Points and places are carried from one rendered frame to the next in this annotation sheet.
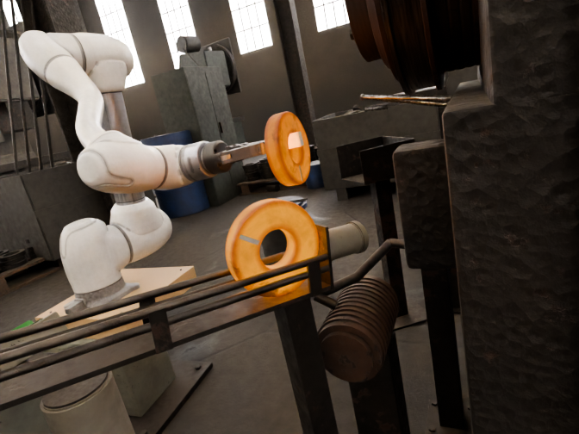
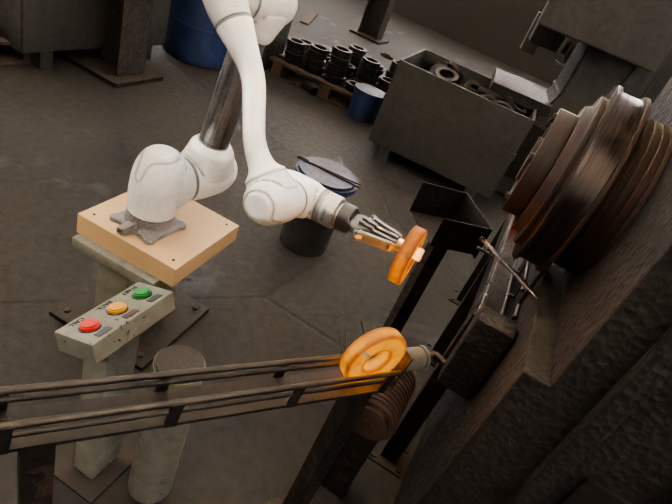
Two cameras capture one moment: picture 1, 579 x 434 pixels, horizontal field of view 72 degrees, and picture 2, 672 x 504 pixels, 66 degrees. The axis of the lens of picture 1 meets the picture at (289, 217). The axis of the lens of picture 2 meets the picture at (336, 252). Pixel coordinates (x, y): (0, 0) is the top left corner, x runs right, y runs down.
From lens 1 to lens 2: 0.71 m
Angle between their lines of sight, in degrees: 21
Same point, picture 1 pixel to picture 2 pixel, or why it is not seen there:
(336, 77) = not seen: outside the picture
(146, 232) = (216, 182)
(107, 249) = (179, 190)
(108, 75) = (267, 30)
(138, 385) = not seen: hidden behind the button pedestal
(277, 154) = (401, 269)
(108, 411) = not seen: hidden behind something
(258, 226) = (376, 348)
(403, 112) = (495, 114)
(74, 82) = (246, 54)
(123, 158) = (286, 208)
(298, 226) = (396, 351)
